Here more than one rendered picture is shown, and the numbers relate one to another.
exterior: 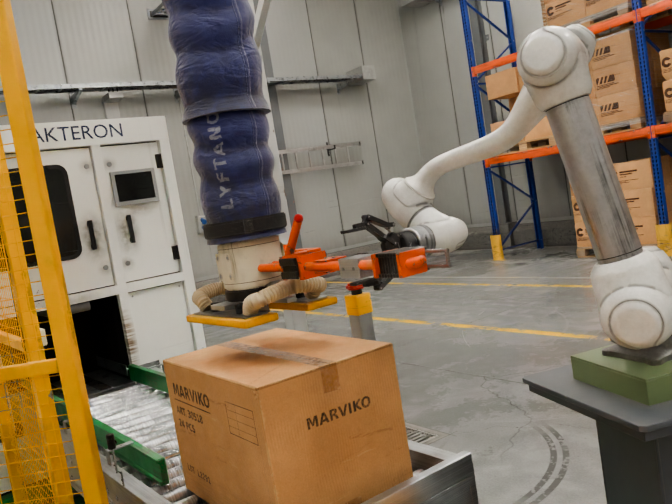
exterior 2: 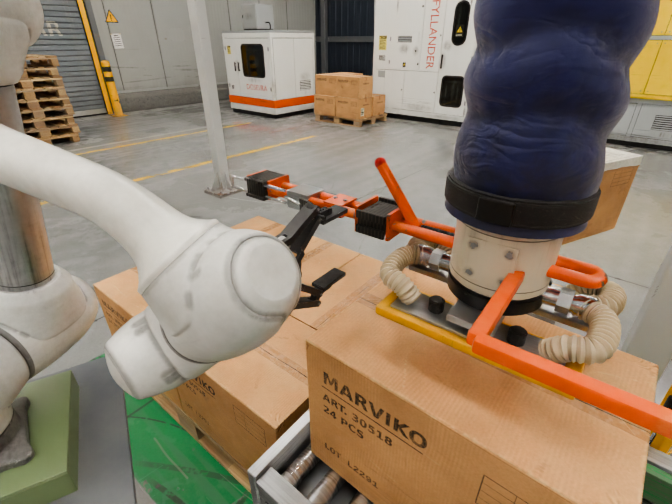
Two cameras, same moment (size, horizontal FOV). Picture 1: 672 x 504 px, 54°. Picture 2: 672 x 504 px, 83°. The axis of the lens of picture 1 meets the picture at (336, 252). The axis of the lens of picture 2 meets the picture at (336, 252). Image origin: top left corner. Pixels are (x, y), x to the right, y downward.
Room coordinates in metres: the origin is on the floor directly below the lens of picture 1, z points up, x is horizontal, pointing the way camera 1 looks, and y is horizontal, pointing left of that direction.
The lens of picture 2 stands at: (2.31, -0.21, 1.52)
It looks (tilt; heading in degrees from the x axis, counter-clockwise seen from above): 29 degrees down; 164
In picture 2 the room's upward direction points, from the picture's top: straight up
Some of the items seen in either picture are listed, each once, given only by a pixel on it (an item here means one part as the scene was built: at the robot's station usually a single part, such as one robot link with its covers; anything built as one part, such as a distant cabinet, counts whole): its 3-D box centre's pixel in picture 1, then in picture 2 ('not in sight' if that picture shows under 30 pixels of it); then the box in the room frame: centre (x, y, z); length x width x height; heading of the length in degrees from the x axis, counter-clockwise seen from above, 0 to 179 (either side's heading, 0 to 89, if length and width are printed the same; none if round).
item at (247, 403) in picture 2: not in sight; (267, 316); (0.81, -0.13, 0.34); 1.20 x 1.00 x 0.40; 36
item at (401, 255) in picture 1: (399, 262); (268, 184); (1.34, -0.12, 1.19); 0.08 x 0.07 x 0.05; 37
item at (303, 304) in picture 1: (287, 296); (473, 325); (1.88, 0.16, 1.08); 0.34 x 0.10 x 0.05; 37
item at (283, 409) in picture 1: (281, 421); (459, 414); (1.82, 0.23, 0.75); 0.60 x 0.40 x 0.40; 34
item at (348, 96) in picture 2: not in sight; (350, 98); (-5.88, 2.43, 0.45); 1.21 x 1.03 x 0.91; 34
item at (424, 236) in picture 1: (415, 242); not in sight; (1.84, -0.22, 1.18); 0.09 x 0.06 x 0.09; 36
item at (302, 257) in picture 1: (303, 265); (381, 217); (1.62, 0.08, 1.19); 0.10 x 0.08 x 0.06; 127
